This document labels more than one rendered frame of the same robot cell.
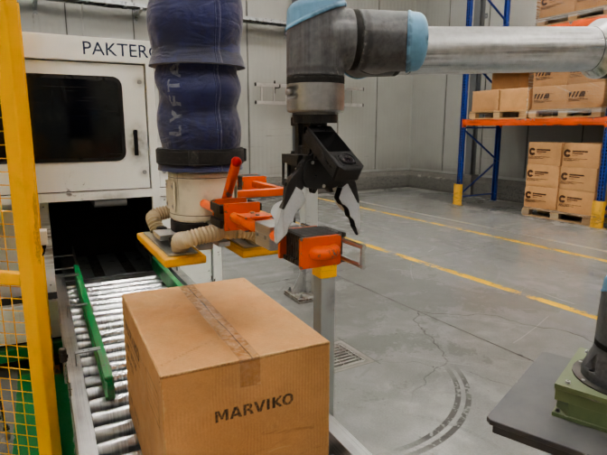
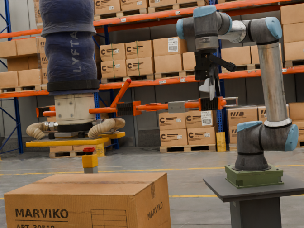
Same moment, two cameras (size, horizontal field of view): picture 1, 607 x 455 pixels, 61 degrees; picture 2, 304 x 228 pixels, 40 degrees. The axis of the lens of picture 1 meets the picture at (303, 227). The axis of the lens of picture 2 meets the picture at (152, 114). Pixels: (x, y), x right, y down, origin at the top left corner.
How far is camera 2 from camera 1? 1.33 m
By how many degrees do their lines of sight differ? 44
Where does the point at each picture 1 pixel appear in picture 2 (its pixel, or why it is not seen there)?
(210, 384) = (145, 197)
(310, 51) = (213, 25)
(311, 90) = (214, 39)
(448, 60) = not seen: hidden behind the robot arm
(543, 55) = (231, 32)
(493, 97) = (13, 77)
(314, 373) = (165, 190)
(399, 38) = (228, 22)
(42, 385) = not seen: outside the picture
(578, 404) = (246, 179)
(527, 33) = not seen: hidden behind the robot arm
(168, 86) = (71, 44)
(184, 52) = (82, 26)
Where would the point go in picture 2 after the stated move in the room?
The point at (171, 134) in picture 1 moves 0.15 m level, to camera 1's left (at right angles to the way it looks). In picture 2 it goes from (74, 71) to (42, 72)
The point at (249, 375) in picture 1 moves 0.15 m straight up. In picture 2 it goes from (153, 192) to (149, 156)
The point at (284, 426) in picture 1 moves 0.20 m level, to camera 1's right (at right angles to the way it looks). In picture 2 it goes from (162, 220) to (192, 209)
